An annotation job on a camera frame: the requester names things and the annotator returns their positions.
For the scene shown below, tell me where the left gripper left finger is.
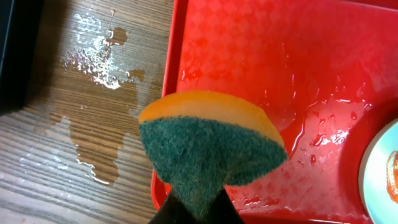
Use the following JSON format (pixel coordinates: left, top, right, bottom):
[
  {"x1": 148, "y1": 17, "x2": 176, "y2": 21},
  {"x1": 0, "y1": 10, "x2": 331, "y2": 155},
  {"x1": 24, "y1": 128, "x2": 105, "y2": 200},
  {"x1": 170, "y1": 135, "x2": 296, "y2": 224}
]
[{"x1": 148, "y1": 190, "x2": 195, "y2": 224}]

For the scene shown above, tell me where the light blue plate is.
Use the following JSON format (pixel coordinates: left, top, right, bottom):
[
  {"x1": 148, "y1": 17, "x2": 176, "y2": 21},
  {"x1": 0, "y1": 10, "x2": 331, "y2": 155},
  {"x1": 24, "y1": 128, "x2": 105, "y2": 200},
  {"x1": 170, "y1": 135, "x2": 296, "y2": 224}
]
[{"x1": 358, "y1": 119, "x2": 397, "y2": 224}]

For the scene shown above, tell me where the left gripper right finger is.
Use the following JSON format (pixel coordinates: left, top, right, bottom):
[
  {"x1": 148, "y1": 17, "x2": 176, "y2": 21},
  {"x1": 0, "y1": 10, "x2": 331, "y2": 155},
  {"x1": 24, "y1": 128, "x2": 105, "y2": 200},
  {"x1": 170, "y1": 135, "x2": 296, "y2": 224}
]
[{"x1": 206, "y1": 189, "x2": 244, "y2": 224}]

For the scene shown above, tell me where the red plastic serving tray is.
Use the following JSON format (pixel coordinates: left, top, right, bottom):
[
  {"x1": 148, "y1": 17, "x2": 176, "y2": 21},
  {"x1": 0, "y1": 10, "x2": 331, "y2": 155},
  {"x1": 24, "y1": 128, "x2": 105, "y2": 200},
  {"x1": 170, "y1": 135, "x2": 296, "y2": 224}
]
[{"x1": 163, "y1": 0, "x2": 397, "y2": 223}]

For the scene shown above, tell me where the green orange sponge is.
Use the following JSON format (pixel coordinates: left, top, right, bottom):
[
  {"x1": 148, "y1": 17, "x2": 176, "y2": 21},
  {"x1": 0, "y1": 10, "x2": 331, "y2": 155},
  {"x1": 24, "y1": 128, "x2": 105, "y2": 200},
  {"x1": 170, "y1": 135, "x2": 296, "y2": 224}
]
[{"x1": 139, "y1": 90, "x2": 288, "y2": 221}]

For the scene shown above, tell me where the black water tray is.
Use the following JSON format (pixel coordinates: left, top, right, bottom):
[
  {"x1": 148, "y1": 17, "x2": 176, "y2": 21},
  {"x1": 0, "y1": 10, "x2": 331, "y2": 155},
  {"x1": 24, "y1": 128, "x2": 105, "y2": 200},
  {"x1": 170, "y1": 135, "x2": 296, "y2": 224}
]
[{"x1": 1, "y1": 0, "x2": 44, "y2": 115}]

